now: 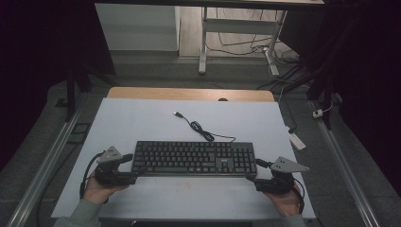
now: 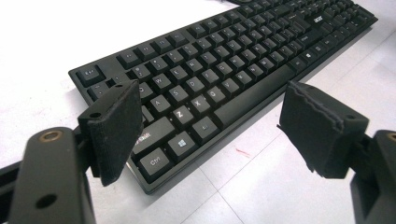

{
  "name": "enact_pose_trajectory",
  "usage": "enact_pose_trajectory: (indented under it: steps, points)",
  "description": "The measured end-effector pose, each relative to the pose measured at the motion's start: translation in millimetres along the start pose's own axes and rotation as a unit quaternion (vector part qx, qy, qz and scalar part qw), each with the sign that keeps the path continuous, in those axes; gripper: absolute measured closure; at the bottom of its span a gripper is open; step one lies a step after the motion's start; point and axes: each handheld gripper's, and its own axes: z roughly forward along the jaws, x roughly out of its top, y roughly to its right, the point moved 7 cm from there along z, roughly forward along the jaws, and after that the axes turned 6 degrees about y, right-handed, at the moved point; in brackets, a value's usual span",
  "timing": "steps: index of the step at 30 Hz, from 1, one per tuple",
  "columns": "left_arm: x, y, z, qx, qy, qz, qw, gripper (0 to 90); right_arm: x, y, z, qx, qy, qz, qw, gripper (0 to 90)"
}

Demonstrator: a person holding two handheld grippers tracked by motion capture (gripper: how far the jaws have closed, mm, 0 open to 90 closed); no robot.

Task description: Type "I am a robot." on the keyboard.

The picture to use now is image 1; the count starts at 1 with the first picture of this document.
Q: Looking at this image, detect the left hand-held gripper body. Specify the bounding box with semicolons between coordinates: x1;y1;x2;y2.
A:
94;146;139;187

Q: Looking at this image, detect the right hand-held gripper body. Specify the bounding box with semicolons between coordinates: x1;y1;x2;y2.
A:
253;156;310;195

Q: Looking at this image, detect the black computer keyboard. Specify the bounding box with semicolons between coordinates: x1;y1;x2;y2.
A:
131;140;258;178

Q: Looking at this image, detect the person's right hand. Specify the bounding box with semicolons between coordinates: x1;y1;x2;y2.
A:
264;186;303;218

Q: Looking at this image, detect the person's left hand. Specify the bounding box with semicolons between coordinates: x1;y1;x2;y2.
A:
82;174;129;206

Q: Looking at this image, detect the white foam board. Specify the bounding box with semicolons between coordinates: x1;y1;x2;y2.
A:
51;97;317;220

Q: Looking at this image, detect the white power strip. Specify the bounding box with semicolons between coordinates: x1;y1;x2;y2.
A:
285;126;306;151

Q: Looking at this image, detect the wooden table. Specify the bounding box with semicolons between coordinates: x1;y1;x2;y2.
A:
107;86;276;103

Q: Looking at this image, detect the black metal stand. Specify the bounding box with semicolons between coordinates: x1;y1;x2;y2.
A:
64;62;116;122
306;62;335;131

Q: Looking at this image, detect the white cabinet panel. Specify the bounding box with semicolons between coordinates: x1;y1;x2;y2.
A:
94;3;181;52

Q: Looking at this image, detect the dark curtain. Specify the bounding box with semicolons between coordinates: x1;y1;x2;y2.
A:
278;0;401;198

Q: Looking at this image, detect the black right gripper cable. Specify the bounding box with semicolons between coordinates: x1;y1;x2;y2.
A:
291;178;306;216

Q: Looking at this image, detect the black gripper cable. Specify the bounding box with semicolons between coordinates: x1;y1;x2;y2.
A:
291;178;306;216
78;150;105;200

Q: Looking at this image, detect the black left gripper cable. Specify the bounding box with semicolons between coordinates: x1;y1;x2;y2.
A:
78;150;105;200

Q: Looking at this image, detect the black power strip cable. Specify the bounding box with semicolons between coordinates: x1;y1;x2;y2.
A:
279;91;299;134

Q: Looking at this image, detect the black floor cable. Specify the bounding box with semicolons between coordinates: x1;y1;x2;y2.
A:
36;143;79;227

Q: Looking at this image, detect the aluminium floor rail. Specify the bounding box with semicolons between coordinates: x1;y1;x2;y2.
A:
310;100;381;227
6;94;88;227

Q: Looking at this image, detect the black keyboard cable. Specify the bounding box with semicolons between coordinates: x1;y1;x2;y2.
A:
172;111;236;144

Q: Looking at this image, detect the tangle of black floor cables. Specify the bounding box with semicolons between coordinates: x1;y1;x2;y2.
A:
206;8;301;64

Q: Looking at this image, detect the white metal desk frame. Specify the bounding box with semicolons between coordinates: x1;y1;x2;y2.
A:
198;6;288;77

